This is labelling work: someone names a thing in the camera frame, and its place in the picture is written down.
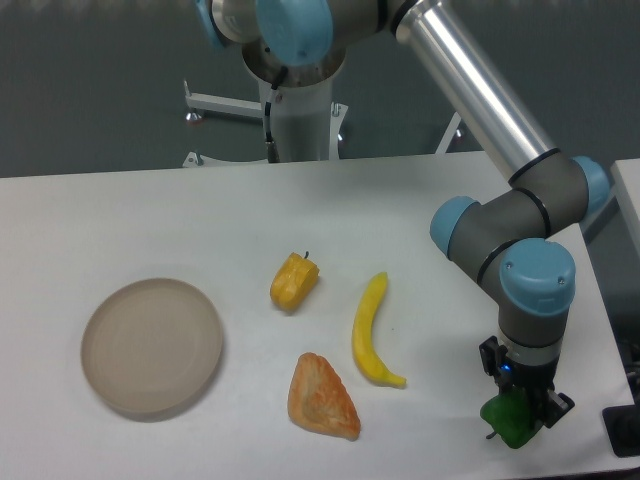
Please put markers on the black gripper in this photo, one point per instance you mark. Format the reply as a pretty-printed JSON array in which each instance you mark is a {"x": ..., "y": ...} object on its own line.
[{"x": 533, "y": 369}]

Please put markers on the green toy pepper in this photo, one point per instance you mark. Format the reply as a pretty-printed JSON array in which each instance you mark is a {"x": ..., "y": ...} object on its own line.
[{"x": 510, "y": 416}]

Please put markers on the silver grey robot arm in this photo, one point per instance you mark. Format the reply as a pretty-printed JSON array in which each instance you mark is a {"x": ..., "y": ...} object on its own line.
[{"x": 504, "y": 245}]

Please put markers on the yellow toy pepper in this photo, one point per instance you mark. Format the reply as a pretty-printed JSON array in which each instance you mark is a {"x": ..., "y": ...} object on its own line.
[{"x": 293, "y": 282}]

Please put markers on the black device at right edge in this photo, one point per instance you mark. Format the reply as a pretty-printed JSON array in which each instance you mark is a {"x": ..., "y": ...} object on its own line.
[{"x": 622, "y": 426}]

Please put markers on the yellow toy banana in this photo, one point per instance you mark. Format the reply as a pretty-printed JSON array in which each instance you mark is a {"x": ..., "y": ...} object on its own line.
[{"x": 366, "y": 358}]

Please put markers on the orange toy pastry triangle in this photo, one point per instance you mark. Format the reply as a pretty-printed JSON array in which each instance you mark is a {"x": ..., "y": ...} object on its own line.
[{"x": 318, "y": 401}]

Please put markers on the beige round plate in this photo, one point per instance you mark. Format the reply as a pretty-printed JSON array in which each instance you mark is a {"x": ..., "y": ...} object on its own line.
[{"x": 152, "y": 348}]

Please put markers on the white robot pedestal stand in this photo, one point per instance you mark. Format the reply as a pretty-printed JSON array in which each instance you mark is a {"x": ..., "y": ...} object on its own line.
[{"x": 369, "y": 100}]

